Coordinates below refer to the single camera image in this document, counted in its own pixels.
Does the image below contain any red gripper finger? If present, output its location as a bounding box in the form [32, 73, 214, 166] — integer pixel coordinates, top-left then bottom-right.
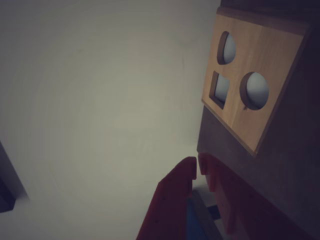
[136, 156, 198, 240]
[198, 152, 316, 240]

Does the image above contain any bright blue object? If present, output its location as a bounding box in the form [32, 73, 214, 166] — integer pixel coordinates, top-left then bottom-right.
[186, 197, 208, 240]

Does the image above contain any wooden shape sorter box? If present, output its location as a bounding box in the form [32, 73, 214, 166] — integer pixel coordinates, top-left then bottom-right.
[201, 6, 316, 159]

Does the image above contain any black post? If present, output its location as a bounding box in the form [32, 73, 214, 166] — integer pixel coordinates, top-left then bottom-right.
[206, 204, 220, 221]

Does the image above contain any grey beam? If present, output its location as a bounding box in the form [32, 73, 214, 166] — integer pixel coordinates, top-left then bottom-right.
[191, 189, 222, 240]

